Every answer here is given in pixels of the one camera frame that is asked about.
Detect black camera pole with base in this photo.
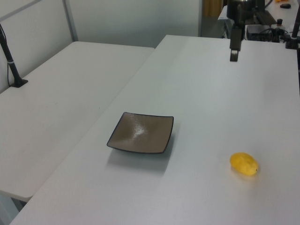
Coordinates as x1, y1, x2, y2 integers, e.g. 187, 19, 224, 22
0, 23, 29, 89

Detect grey metal partition frame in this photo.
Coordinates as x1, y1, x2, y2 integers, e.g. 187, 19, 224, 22
0, 0, 79, 43

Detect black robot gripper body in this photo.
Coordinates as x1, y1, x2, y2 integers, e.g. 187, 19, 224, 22
226, 0, 255, 27

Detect square brown ceramic plate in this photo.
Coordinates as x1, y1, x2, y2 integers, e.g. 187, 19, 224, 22
106, 112, 174, 155

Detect white side table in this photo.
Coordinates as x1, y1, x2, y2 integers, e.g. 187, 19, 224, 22
0, 41, 156, 203

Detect black clamped stand pole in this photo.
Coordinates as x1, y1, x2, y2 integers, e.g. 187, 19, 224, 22
285, 14, 300, 50

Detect black electronics box with cables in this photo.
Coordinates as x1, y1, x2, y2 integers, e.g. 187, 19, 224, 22
245, 24, 285, 43

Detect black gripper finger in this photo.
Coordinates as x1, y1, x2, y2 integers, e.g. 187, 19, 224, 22
229, 25, 242, 62

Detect yellow potato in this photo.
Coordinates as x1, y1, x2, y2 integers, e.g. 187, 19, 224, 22
229, 151, 260, 176

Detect yellow wooden panel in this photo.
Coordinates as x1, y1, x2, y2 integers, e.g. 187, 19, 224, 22
202, 0, 222, 17

